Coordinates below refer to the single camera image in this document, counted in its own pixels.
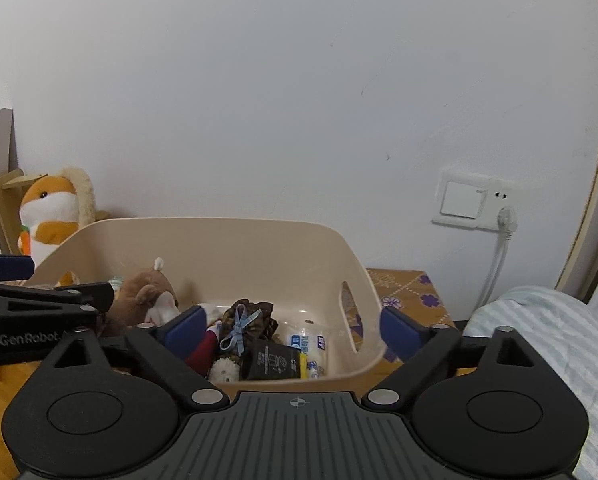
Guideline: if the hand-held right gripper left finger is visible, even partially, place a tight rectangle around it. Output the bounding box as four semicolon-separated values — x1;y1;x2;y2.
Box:
29;304;230;412

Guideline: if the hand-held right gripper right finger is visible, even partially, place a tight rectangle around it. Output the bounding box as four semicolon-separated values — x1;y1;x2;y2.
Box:
361;306;555;411

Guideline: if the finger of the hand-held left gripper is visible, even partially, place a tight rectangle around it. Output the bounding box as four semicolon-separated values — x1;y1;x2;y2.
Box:
0;252;36;282
0;281;116;331

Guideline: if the white red plush toy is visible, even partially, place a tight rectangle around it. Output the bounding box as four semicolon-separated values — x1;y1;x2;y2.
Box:
186;304;225;377

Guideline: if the brown plush toy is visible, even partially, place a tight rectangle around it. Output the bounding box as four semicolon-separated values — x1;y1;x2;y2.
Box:
101;257;182;337

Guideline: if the brown bag with blue ribbon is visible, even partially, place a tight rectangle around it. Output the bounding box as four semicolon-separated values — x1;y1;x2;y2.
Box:
219;299;279;356

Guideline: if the black box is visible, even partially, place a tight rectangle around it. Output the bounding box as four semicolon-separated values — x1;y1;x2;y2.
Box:
240;338;309;381

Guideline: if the blue white tissue packet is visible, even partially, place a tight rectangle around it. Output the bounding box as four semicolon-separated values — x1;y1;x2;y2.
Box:
286;331;328;380

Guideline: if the beige plastic bin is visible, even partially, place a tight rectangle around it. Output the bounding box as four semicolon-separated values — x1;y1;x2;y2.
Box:
21;216;386;396

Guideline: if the orange white hamster plush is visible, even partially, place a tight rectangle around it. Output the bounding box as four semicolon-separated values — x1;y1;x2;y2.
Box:
18;166;97;286

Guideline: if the wooden stand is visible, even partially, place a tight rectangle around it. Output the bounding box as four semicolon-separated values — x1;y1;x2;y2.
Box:
0;169;50;256

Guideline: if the blue white striped blanket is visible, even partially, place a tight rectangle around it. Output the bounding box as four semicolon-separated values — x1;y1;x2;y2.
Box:
462;286;598;480

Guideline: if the white plug with cable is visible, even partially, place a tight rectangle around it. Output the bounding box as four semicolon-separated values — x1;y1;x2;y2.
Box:
476;205;519;318

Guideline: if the white wall switch socket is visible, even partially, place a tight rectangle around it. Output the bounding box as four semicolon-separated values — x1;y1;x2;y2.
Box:
431;169;522;233

